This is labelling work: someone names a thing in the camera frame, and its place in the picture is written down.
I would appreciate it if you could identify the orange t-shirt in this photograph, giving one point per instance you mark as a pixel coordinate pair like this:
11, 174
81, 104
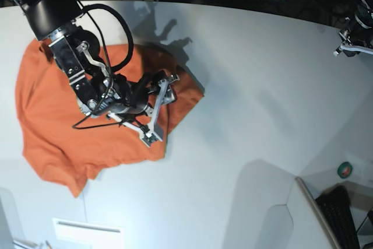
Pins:
47, 110

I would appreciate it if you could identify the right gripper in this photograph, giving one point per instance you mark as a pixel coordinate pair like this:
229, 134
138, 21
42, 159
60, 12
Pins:
126, 97

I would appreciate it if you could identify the black keyboard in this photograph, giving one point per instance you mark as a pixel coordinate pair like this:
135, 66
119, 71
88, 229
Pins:
335, 206

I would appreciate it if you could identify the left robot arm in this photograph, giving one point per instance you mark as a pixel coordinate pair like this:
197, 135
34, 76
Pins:
362, 9

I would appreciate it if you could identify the green tape roll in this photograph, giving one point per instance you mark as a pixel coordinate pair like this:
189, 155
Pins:
345, 170

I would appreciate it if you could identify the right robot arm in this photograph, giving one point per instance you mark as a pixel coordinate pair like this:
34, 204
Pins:
77, 51

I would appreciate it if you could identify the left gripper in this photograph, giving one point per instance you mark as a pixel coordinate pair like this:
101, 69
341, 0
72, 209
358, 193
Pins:
356, 38

